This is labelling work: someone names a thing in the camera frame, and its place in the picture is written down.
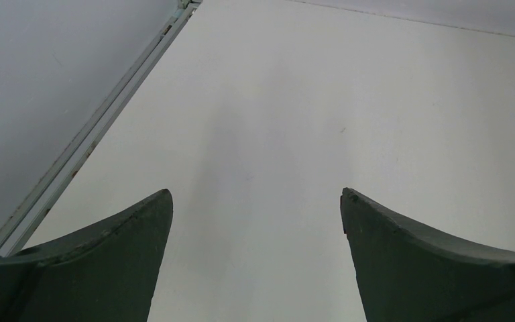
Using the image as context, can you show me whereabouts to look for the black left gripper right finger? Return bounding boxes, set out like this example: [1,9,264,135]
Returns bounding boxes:
[340,188,515,321]

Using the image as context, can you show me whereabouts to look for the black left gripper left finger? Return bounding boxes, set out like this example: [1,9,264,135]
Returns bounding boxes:
[0,189,173,321]

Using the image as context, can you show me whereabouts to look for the left aluminium frame rail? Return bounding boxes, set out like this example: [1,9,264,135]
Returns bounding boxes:
[0,1,199,256]

